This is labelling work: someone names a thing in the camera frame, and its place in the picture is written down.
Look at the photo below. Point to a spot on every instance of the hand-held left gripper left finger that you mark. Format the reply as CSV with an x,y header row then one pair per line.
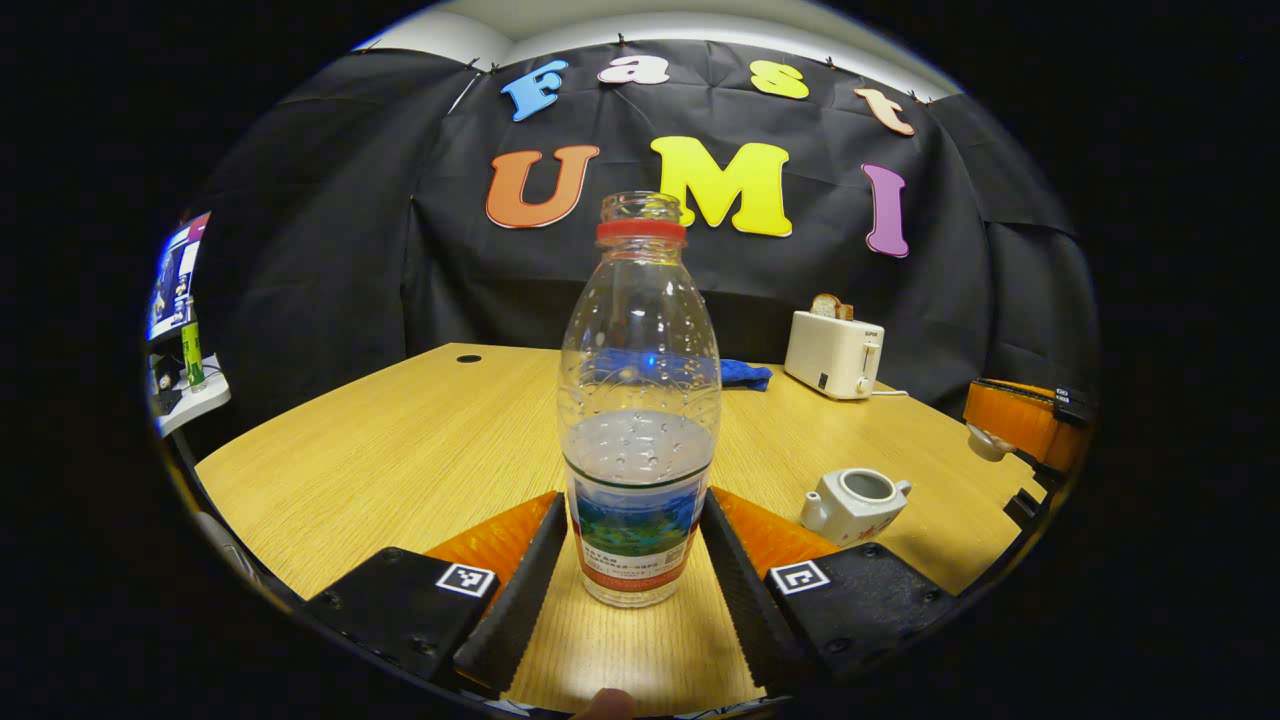
x,y
520,590

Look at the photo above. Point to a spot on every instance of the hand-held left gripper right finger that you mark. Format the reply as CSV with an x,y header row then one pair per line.
x,y
745,590

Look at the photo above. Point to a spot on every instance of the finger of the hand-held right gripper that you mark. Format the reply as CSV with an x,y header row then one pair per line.
x,y
1030,420
1030,498

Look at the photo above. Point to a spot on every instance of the white teacup lid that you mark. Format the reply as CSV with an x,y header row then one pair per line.
x,y
985,442

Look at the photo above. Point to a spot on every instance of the white ceramic teacup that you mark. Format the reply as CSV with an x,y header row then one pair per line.
x,y
850,510

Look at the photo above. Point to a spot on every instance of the clear plastic water bottle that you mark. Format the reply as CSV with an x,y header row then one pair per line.
x,y
638,450

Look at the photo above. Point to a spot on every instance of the green bottle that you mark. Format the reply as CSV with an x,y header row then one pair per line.
x,y
192,355

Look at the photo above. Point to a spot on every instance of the white toaster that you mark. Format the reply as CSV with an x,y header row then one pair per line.
x,y
830,355

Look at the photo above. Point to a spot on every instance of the blue towel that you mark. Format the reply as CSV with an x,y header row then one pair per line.
x,y
746,375

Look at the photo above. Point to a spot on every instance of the bread slice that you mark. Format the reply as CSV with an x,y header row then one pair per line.
x,y
828,307

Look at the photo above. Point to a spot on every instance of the white side table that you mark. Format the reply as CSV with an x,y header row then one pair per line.
x,y
205,400

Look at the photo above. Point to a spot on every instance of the black backdrop cloth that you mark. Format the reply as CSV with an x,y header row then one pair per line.
x,y
320,250

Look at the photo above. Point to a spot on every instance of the computer monitor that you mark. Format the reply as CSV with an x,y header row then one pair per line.
x,y
175,280

